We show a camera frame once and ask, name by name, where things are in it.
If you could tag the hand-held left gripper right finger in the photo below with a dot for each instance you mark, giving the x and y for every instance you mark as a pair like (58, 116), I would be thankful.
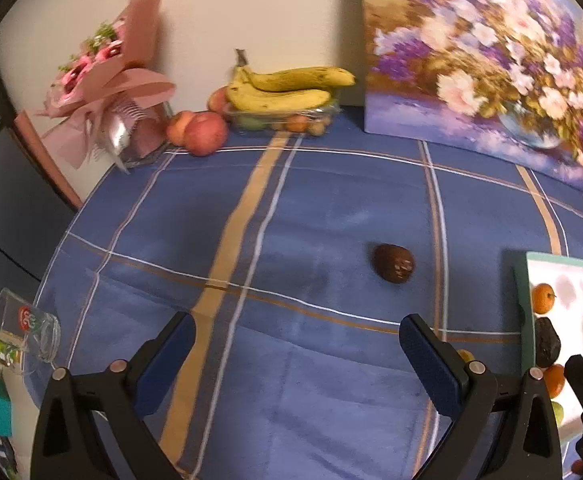
(429, 365)

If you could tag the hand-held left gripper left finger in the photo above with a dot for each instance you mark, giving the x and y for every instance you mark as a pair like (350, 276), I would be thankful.
(164, 365)

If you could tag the large orange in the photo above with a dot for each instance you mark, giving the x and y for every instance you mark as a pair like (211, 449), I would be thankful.
(554, 381)

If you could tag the green apple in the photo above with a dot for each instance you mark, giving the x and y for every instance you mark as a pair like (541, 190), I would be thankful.
(557, 412)

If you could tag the black avocado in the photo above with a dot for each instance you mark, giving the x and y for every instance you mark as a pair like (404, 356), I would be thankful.
(547, 342)

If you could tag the white tray with green rim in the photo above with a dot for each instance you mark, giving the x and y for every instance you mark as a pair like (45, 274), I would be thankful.
(571, 280)

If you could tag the tangerine with dark stem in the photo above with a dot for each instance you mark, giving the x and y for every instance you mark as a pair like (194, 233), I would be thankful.
(543, 298)

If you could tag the round dark brown fruit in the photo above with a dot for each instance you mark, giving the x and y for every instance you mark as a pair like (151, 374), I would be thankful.
(395, 263)

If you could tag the small yellow fruit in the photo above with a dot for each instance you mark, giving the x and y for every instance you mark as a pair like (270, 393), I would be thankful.
(465, 355)

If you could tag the clear drinking glass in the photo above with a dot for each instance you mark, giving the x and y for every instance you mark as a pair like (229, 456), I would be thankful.
(26, 330)

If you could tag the blue checked tablecloth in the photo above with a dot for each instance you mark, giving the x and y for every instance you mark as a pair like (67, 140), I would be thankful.
(321, 210)

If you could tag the red apple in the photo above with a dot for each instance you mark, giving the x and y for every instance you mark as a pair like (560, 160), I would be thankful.
(205, 133)

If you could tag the peach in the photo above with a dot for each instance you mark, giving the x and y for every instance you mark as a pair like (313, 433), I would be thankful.
(217, 100)
(177, 127)

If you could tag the clear plastic fruit container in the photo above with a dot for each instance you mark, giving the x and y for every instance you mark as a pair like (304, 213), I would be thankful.
(281, 121)

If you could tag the pink wrapped flower bouquet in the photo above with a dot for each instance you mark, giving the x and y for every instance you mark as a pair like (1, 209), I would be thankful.
(106, 90)

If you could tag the yellow banana bunch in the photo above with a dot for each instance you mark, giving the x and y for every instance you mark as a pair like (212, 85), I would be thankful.
(286, 87)

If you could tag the floral painting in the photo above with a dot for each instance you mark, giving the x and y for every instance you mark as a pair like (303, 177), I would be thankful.
(471, 60)

